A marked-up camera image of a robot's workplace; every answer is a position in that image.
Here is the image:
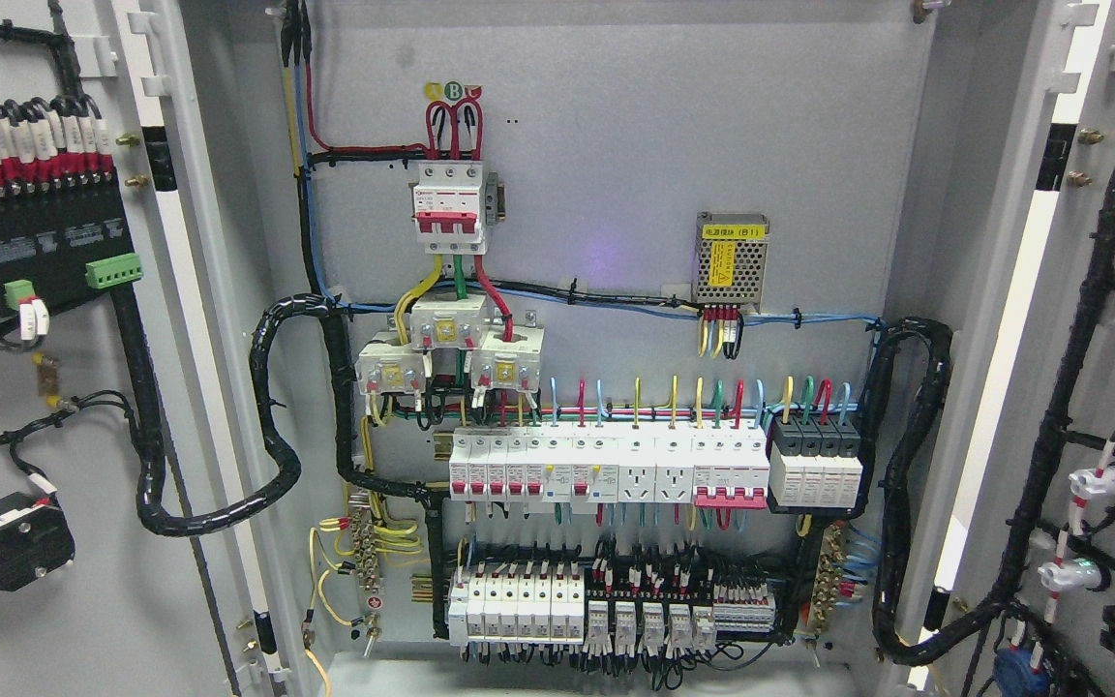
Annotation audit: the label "black digital power meter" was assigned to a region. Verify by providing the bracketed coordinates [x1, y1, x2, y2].
[0, 182, 134, 318]

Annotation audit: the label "grey cabinet door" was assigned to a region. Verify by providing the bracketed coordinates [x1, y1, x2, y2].
[866, 1, 1115, 696]
[0, 1, 285, 696]

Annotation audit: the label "white fuse holder blocks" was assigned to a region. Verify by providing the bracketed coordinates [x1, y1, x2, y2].
[353, 292, 545, 397]

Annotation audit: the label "white red main breaker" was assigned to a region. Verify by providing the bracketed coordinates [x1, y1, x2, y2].
[411, 159, 487, 255]

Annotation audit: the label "metal mesh power supply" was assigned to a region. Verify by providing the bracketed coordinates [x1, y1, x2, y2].
[694, 211, 769, 306]

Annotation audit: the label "lower relay terminal row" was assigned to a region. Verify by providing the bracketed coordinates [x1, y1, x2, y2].
[445, 541, 786, 672]

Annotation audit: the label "black white surge protector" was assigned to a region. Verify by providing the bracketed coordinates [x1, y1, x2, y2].
[768, 416, 863, 512]

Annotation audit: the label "left black cable bundle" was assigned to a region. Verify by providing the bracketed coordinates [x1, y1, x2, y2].
[110, 287, 357, 538]

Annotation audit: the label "brass ground terminal bar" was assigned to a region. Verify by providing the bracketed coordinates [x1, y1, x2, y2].
[347, 488, 382, 612]

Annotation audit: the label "white socket breaker row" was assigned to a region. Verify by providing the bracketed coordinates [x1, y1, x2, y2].
[448, 422, 769, 513]

